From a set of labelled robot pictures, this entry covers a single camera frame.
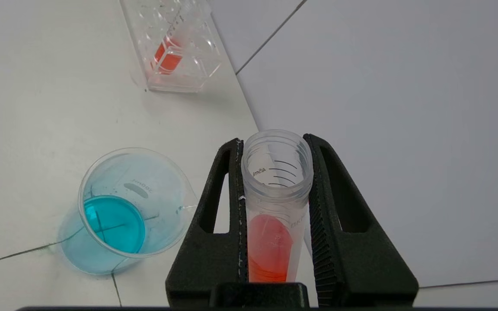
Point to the clear glass beaker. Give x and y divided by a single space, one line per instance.
115 224

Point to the orange-red pigment test tube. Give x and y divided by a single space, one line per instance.
169 58

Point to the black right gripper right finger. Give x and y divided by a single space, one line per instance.
361 268

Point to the red pigment test tube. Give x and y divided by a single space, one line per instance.
270 242

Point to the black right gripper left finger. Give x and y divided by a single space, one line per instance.
205 255

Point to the clear acrylic test tube rack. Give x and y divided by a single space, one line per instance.
188 65

